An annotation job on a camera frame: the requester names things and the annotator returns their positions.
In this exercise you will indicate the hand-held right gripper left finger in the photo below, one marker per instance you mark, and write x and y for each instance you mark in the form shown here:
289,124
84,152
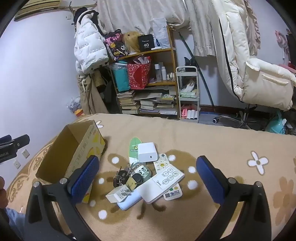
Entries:
85,178

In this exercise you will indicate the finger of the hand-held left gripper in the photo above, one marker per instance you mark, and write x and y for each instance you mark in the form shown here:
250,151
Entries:
20,141

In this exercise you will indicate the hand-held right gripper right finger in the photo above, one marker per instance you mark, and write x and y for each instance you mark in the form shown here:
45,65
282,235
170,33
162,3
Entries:
208,180

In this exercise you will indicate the bunch of metal keys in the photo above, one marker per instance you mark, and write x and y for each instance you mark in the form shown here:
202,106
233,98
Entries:
120,177

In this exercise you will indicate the small white box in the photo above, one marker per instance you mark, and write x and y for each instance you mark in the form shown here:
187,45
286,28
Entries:
115,195

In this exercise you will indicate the white remote with colour logo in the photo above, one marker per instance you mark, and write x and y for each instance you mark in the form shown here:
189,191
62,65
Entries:
173,194

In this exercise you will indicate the brown cardboard box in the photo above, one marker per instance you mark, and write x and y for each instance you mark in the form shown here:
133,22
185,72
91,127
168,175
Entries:
57,150

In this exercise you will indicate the black key with brass tag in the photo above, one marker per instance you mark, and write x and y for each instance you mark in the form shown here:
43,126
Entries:
131,183

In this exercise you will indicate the large white air-conditioner remote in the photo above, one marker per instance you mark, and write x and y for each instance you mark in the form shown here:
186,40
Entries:
157,185

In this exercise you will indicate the cartoon-print card holder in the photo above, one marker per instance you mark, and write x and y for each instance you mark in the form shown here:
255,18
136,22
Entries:
143,171

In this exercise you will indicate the white square power adapter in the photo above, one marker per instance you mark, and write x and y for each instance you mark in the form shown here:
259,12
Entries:
147,151

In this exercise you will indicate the person's left hand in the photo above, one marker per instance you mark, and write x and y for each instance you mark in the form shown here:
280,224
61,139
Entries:
2,192

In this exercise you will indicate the brown flower-print blanket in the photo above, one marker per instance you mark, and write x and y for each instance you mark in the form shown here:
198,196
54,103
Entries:
208,143

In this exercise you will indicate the small white remote control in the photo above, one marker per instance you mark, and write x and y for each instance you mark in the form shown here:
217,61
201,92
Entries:
161,164

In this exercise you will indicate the green surfboard-shaped card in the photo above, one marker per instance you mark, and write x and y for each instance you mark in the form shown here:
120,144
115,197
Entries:
133,146

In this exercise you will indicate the blue floor box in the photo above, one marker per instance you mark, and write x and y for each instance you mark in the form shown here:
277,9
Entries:
208,117

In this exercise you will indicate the plastic bag of toys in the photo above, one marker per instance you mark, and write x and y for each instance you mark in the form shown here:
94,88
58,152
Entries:
74,106

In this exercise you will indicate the pink and white rolls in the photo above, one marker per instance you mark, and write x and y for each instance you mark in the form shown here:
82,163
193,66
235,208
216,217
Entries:
189,113

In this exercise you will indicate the beige hanging trousers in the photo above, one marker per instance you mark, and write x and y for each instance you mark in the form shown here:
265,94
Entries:
90,97

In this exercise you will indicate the white rolling cart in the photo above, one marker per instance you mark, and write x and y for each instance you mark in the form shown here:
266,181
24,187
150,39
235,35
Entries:
187,102

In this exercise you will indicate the stack of old books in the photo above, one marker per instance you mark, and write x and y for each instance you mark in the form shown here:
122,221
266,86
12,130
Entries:
127,102

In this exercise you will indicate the teal floor bag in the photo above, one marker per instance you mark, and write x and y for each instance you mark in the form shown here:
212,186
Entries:
276,125

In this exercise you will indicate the green tissue packs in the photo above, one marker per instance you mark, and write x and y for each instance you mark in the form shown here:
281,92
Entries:
187,94

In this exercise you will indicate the pile of books and papers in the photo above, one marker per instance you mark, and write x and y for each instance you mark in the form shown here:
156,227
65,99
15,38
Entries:
157,102

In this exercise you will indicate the dark pole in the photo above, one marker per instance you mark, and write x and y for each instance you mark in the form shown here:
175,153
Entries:
196,67

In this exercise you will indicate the red gift bag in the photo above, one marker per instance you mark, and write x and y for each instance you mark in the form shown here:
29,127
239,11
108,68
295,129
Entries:
138,75

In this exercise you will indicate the row of cosmetic bottles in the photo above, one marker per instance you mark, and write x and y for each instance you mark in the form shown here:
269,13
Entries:
161,73

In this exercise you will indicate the white puffer jacket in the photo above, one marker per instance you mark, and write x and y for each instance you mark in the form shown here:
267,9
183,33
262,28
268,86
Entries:
90,46

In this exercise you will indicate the black item on cart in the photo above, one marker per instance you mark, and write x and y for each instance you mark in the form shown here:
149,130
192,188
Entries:
190,62

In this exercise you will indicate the wooden shelf unit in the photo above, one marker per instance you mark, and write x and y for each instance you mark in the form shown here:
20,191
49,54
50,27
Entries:
172,60

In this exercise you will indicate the pink and black printed bag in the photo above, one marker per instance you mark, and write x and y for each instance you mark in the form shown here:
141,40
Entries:
115,45

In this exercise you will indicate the black hanging garment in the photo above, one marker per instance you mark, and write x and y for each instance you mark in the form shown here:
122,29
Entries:
81,11

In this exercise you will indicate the blond wig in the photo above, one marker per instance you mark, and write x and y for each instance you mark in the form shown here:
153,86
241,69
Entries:
131,41

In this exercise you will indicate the black box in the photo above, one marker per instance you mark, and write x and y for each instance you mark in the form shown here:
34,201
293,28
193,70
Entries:
145,42

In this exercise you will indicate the white plastic bag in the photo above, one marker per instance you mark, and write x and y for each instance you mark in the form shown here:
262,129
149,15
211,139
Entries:
160,32

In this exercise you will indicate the white wall socket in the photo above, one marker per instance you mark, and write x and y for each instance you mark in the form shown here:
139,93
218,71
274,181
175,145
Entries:
17,164
25,153

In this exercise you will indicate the beige wall unit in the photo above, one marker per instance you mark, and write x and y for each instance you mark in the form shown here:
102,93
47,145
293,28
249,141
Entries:
39,8

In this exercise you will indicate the pink wall decoration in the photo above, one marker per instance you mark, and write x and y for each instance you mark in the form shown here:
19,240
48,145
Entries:
281,39

